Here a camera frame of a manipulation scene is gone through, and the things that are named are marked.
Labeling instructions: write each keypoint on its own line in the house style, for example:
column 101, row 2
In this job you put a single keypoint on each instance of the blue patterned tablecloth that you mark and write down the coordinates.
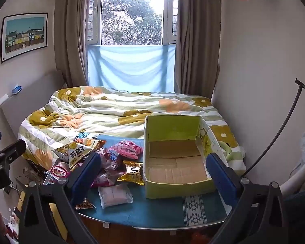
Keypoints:
column 155, row 213

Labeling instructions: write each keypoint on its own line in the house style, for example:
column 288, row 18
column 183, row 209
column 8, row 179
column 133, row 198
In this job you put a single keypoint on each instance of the purple pink snack packet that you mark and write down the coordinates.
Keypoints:
column 109, row 170

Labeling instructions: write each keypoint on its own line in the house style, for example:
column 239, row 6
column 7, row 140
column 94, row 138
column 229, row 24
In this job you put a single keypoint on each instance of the orange snack packet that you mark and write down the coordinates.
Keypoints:
column 85, row 204

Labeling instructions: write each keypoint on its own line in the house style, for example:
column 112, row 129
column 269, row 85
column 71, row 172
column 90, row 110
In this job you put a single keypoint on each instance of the white wall switch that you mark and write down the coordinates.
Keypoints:
column 3, row 99

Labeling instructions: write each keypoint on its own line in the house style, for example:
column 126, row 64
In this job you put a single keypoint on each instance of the window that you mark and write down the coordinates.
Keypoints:
column 132, row 12

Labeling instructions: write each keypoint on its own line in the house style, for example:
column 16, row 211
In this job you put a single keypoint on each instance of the pink round snack packet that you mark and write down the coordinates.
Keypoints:
column 127, row 150

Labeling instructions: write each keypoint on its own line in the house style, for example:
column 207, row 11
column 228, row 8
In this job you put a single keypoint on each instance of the blue white small device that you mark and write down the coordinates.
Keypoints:
column 16, row 90

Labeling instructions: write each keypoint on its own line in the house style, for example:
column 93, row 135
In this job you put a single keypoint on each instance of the silver chips packet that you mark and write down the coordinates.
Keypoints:
column 61, row 152
column 78, row 155

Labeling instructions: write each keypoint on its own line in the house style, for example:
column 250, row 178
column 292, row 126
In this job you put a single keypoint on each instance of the framed picture of houses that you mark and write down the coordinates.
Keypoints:
column 24, row 36

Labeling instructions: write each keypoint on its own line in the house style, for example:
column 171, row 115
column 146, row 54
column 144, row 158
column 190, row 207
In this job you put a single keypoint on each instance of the black curved stand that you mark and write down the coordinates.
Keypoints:
column 286, row 122

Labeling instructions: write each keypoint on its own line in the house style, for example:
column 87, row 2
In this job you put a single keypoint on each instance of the brown curtain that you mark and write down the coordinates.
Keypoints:
column 71, row 35
column 197, row 43

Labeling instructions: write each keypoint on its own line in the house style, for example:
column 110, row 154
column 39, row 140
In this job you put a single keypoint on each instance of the floral striped quilt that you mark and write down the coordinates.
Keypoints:
column 111, row 109

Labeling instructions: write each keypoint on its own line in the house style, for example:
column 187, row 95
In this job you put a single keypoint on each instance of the gold snack packet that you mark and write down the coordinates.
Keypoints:
column 131, row 174

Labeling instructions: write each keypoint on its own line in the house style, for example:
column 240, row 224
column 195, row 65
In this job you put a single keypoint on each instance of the yellow-green cardboard box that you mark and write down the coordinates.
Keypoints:
column 175, row 167

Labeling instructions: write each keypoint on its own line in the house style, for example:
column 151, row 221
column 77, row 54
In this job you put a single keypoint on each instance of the blue red snack packet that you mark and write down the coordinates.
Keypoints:
column 48, row 180

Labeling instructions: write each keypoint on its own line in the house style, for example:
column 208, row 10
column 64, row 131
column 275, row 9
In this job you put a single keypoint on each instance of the red white printed paper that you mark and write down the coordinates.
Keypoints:
column 12, row 223

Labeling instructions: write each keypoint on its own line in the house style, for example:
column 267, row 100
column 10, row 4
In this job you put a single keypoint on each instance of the yellow paper bag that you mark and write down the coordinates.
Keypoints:
column 58, row 221

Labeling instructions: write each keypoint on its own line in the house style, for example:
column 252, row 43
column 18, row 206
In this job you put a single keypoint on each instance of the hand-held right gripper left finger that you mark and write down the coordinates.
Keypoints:
column 87, row 178

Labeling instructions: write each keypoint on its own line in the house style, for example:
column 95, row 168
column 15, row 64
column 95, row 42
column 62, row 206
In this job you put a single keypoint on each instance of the white pink snack packet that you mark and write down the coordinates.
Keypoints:
column 114, row 195

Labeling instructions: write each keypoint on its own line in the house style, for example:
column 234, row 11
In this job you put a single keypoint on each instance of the red label pink packet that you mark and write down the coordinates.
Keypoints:
column 59, row 171

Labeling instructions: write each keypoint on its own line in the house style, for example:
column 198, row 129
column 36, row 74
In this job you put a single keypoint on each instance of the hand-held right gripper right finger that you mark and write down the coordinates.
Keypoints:
column 221, row 180

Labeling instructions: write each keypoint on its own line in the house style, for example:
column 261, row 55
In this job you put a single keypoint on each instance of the cream orange cake packet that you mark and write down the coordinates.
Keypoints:
column 91, row 142

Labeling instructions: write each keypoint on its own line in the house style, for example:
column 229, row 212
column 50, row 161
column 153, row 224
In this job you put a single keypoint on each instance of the light blue cloth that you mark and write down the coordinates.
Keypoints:
column 131, row 68

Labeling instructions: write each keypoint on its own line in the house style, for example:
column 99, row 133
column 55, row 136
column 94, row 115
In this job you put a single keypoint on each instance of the grey headboard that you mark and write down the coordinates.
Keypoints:
column 33, row 96

